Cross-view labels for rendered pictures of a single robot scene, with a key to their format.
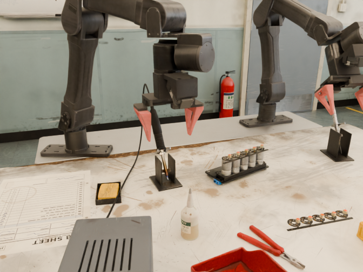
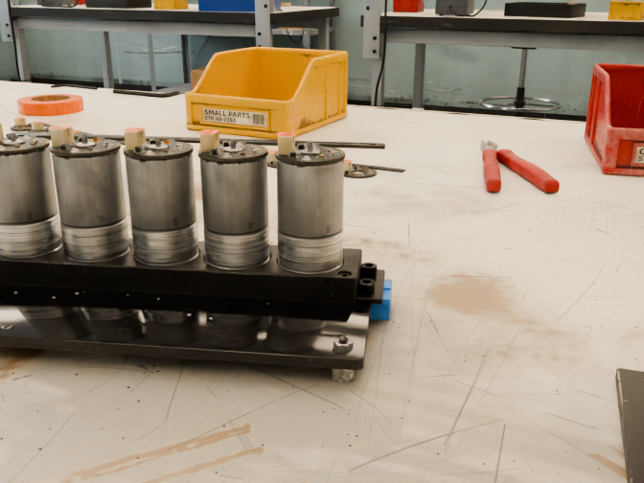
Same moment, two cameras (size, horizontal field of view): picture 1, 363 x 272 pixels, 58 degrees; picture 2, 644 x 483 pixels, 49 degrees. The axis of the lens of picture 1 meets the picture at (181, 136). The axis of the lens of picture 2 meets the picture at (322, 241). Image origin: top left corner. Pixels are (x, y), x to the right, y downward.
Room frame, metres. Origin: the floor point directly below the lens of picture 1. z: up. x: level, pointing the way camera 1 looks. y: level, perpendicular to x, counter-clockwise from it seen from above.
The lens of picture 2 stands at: (0.90, 0.05, 0.87)
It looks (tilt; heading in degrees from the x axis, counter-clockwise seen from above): 21 degrees down; 221
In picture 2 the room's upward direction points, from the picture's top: straight up
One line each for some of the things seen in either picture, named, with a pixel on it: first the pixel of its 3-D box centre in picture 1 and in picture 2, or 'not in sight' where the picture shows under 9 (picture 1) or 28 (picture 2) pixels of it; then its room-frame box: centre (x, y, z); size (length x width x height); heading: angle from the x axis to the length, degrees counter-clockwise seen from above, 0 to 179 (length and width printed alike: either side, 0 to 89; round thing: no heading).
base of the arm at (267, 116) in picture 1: (267, 111); not in sight; (1.18, -0.32, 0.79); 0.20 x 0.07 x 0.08; 110
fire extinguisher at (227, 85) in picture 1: (227, 96); not in sight; (3.47, -0.50, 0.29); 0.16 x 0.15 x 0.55; 109
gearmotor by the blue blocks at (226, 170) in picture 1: (226, 167); (310, 218); (0.72, -0.11, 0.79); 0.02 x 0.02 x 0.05
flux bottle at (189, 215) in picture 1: (189, 212); not in sight; (0.51, -0.02, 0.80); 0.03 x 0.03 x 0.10
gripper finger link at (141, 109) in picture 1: (153, 120); not in sight; (0.68, 0.06, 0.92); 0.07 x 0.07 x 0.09; 22
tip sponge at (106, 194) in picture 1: (108, 192); not in sight; (0.65, 0.16, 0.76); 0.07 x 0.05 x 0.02; 10
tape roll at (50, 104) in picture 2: not in sight; (51, 103); (0.56, -0.59, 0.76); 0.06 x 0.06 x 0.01
